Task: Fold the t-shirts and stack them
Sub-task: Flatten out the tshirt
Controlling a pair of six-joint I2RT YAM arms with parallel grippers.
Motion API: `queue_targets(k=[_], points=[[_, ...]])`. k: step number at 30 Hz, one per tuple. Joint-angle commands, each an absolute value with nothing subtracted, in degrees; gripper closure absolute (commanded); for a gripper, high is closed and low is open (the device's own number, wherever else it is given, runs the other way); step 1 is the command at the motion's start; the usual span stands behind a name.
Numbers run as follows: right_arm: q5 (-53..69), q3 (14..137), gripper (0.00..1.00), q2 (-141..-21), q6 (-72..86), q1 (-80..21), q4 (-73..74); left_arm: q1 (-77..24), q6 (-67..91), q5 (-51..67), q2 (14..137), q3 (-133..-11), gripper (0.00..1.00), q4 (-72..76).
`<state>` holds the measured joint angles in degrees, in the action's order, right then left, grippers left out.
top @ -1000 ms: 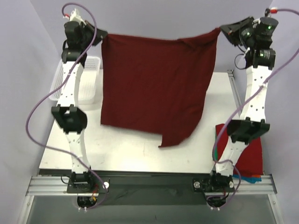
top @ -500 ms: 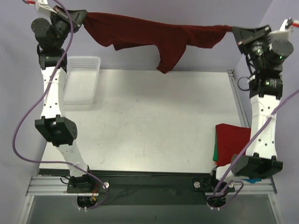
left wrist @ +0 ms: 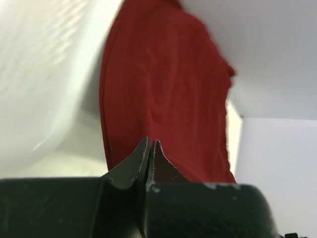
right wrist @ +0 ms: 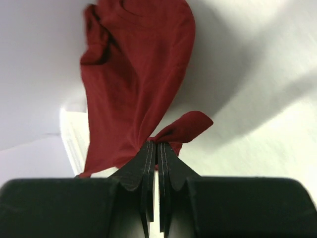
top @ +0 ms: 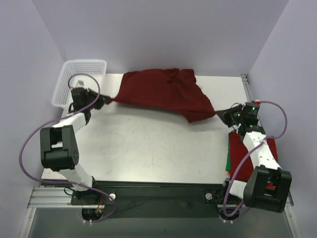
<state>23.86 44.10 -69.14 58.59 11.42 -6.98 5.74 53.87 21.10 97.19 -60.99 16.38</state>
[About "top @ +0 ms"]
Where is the dark red t shirt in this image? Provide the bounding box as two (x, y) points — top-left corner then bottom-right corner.
(109, 68), (216, 123)

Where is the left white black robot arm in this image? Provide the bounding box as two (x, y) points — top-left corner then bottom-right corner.
(40, 87), (111, 204)

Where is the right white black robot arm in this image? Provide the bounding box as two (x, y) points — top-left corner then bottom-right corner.
(216, 100), (292, 218)

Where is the white plastic mesh basket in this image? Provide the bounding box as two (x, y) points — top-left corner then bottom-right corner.
(52, 59), (107, 109)

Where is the folded green t shirt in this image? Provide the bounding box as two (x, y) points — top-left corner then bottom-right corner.
(225, 149), (231, 172)

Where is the folded bright red t shirt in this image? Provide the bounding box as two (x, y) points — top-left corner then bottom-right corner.
(227, 130), (279, 180)

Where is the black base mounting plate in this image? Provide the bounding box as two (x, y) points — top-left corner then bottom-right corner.
(70, 180), (248, 219)

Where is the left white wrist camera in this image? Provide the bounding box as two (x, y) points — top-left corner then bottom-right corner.
(74, 80), (85, 88)

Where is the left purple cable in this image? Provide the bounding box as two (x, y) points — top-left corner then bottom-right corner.
(18, 73), (116, 221)

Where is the purple cable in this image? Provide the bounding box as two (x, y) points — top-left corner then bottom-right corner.
(18, 73), (116, 221)
(222, 100), (288, 218)

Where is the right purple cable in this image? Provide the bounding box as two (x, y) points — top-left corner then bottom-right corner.
(222, 100), (288, 218)

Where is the aluminium right side rail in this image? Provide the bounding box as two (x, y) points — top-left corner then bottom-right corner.
(240, 74), (254, 102)

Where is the aluminium rail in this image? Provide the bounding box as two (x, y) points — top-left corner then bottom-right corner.
(240, 74), (254, 102)
(28, 187), (71, 208)

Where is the aluminium front rail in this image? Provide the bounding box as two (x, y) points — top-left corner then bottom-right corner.
(28, 187), (71, 208)

